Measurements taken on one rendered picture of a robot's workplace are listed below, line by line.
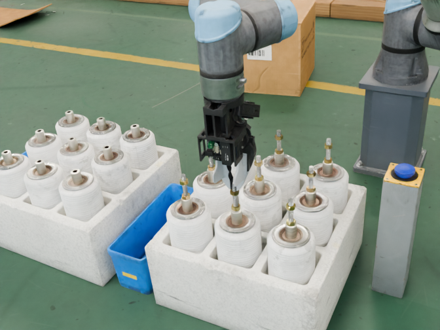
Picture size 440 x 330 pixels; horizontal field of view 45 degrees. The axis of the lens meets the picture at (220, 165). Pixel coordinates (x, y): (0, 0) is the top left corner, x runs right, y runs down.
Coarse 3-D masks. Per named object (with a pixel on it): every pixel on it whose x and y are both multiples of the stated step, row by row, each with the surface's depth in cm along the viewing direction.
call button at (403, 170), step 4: (400, 164) 107; (404, 164) 107; (408, 164) 107; (396, 168) 106; (400, 168) 106; (404, 168) 106; (408, 168) 106; (412, 168) 106; (396, 172) 106; (400, 172) 105; (404, 172) 105; (408, 172) 105; (412, 172) 105; (400, 176) 106; (404, 176) 105; (408, 176) 105
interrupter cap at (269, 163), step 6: (270, 156) 128; (288, 156) 128; (264, 162) 126; (270, 162) 126; (288, 162) 125; (294, 162) 125; (270, 168) 124; (276, 168) 124; (282, 168) 123; (288, 168) 123
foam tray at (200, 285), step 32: (192, 192) 131; (352, 192) 126; (352, 224) 119; (160, 256) 114; (192, 256) 111; (320, 256) 110; (352, 256) 127; (160, 288) 120; (192, 288) 115; (224, 288) 110; (256, 288) 105; (288, 288) 102; (320, 288) 101; (224, 320) 116; (256, 320) 110; (288, 320) 106; (320, 320) 107
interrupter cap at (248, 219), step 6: (246, 210) 111; (222, 216) 110; (228, 216) 110; (246, 216) 110; (252, 216) 109; (222, 222) 109; (228, 222) 109; (246, 222) 108; (252, 222) 108; (222, 228) 107; (228, 228) 107; (234, 228) 107; (240, 228) 106; (246, 228) 106
